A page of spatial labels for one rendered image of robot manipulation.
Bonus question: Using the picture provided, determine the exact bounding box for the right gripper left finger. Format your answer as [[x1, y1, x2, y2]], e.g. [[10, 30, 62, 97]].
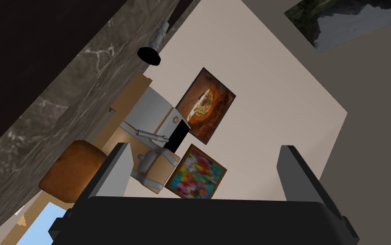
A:
[[76, 142, 134, 202]]

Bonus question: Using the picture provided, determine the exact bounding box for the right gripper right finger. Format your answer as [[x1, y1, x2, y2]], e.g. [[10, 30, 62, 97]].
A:
[[276, 145, 345, 216]]

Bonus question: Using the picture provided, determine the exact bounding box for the brown bread loaf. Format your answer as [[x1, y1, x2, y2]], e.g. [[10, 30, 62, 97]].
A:
[[39, 139, 108, 204]]

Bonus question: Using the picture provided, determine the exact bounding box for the wooden cabinet with grey fittings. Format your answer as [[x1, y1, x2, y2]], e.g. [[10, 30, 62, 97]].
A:
[[86, 73, 192, 195]]

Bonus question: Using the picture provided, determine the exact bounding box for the light blue window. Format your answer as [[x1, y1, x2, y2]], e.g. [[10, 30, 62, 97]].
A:
[[16, 201, 68, 245]]

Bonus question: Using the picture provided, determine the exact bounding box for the grey stem with black disc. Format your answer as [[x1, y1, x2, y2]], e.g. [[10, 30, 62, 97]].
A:
[[136, 20, 170, 67]]

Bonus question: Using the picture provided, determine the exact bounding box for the colourful framed wall picture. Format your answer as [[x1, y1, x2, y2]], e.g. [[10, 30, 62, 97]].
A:
[[164, 143, 228, 200]]

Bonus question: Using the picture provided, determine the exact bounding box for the orange framed wall picture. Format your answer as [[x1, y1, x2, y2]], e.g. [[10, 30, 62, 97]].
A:
[[175, 67, 237, 145]]

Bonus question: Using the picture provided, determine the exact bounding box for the dark landscape wall picture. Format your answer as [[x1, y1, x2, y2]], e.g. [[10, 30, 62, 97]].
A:
[[283, 0, 391, 54]]

